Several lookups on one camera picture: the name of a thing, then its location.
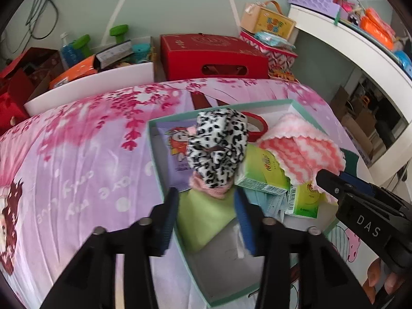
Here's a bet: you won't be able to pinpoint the orange cardboard box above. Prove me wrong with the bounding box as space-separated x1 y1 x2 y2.
48 55 99 91

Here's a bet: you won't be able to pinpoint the brown cardboard boxes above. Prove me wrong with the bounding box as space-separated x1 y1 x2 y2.
331 84 396 163

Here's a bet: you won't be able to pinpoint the black and white leopard scrunchie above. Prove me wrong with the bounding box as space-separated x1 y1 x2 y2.
187 108 249 190

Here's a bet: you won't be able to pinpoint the dark red paper bag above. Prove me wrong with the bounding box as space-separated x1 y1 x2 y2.
0 48 63 104

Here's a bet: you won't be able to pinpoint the pink printed bedsheet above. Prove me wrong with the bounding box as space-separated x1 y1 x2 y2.
0 77 371 309

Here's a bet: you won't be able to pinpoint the white curved shelf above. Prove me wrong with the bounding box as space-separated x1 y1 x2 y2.
288 5 412 168

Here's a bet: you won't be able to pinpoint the red and white patterned box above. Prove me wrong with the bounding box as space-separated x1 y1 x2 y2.
240 31 298 79

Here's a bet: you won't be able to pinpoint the pink and white zigzag towel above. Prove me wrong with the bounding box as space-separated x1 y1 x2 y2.
257 113 346 205

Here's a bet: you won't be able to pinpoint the person's right hand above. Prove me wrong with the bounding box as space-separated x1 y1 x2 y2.
362 257 406 297

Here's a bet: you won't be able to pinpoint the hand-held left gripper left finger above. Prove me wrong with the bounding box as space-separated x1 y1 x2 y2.
48 187 180 309

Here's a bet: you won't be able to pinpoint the teal plastic item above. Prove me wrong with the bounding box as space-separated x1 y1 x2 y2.
132 43 153 63

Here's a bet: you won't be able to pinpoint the yellow carry box with strap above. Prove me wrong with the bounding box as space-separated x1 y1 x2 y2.
241 2 297 39

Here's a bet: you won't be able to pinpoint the blue liquid bottle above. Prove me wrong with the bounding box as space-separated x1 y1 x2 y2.
59 32 81 68

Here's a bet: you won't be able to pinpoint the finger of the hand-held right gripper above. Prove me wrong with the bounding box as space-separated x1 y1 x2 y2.
339 171 383 197
315 170 355 205

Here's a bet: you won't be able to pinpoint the light green cloth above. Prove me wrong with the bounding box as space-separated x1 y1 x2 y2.
176 190 240 252

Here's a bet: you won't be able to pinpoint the black and silver box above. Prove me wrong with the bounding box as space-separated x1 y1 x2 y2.
97 40 134 69

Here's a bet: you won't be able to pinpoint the white box with teal rim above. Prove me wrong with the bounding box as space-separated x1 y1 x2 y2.
146 99 361 307

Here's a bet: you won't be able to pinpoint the red felt bag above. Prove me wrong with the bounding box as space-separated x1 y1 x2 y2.
0 93 29 136

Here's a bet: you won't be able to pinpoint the orange packet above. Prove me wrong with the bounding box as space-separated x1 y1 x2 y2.
360 8 397 49

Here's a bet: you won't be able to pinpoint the green dumbbell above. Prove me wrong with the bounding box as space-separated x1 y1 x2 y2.
72 26 129 55

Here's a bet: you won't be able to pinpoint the red tape roll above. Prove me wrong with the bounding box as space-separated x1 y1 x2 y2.
240 111 268 143

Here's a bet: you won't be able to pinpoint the large green tissue packet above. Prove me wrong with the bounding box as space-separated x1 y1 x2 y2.
234 144 292 195

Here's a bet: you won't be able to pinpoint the white foam board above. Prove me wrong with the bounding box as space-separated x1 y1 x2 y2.
24 61 155 116

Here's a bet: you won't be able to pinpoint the light blue plastic bag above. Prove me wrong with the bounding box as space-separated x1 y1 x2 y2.
245 188 290 224

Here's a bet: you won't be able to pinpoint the pink satin scrunchie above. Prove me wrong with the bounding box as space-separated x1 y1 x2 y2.
188 170 237 200

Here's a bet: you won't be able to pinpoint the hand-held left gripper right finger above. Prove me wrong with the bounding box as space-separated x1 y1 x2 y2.
233 188 374 309

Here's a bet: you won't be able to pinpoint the small green tissue packet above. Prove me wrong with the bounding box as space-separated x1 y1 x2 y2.
285 182 327 219

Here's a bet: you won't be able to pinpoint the blue wet wipes pack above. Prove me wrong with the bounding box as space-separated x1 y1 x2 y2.
254 31 295 49

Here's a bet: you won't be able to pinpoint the red gift box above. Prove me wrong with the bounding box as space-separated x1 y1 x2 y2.
160 34 269 82

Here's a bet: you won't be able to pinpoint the black cables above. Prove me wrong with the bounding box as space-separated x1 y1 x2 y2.
19 0 60 52

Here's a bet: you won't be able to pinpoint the purple cartoon printed packet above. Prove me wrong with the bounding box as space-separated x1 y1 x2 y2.
159 120 200 194

